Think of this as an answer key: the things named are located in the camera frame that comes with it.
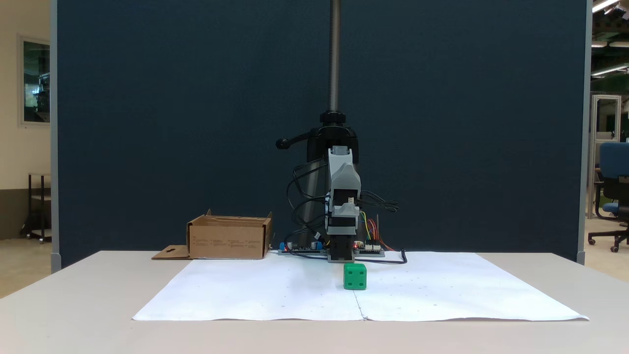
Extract black stand clamp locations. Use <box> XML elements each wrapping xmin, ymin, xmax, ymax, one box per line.
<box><xmin>275</xmin><ymin>111</ymin><xmax>360</xmax><ymax>241</ymax></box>

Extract black lead with white plug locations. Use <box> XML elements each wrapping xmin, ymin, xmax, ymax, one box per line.
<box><xmin>361</xmin><ymin>249</ymin><xmax>408</xmax><ymax>265</ymax></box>

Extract black trolley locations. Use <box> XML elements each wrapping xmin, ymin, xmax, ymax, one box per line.
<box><xmin>20</xmin><ymin>173</ymin><xmax>52</xmax><ymax>243</ymax></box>

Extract white paper sheet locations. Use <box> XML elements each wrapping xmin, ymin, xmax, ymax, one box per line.
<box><xmin>133</xmin><ymin>252</ymin><xmax>589</xmax><ymax>323</ymax></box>

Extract framed wall window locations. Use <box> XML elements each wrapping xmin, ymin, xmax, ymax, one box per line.
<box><xmin>18</xmin><ymin>35</ymin><xmax>51</xmax><ymax>127</ymax></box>

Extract red jumper wire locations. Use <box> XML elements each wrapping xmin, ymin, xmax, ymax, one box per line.
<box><xmin>369</xmin><ymin>216</ymin><xmax>395</xmax><ymax>252</ymax></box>

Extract dark blue partition panel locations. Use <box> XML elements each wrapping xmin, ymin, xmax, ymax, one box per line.
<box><xmin>51</xmin><ymin>0</ymin><xmax>592</xmax><ymax>267</ymax></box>

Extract blue office chair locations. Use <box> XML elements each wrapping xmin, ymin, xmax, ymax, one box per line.
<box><xmin>588</xmin><ymin>142</ymin><xmax>629</xmax><ymax>253</ymax></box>

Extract black gripper motor cable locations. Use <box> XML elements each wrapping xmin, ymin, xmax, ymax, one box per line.
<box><xmin>360</xmin><ymin>191</ymin><xmax>400</xmax><ymax>213</ymax></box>

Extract brown cardboard box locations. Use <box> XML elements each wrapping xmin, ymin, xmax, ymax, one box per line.
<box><xmin>151</xmin><ymin>209</ymin><xmax>273</xmax><ymax>261</ymax></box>

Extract blue circuit board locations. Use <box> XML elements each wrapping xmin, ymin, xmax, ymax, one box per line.
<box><xmin>278</xmin><ymin>240</ymin><xmax>326</xmax><ymax>256</ymax></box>

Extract black arm motor cable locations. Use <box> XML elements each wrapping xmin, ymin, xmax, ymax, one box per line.
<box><xmin>284</xmin><ymin>162</ymin><xmax>330</xmax><ymax>252</ymax></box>

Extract threaded metal pole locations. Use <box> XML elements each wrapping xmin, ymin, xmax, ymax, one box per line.
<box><xmin>328</xmin><ymin>0</ymin><xmax>342</xmax><ymax>113</ymax></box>

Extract grey circuit board with wires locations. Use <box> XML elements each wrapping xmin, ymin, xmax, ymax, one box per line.
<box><xmin>354</xmin><ymin>240</ymin><xmax>386</xmax><ymax>258</ymax></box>

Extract green dice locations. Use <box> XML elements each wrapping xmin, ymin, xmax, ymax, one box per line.
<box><xmin>343</xmin><ymin>263</ymin><xmax>368</xmax><ymax>291</ymax></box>

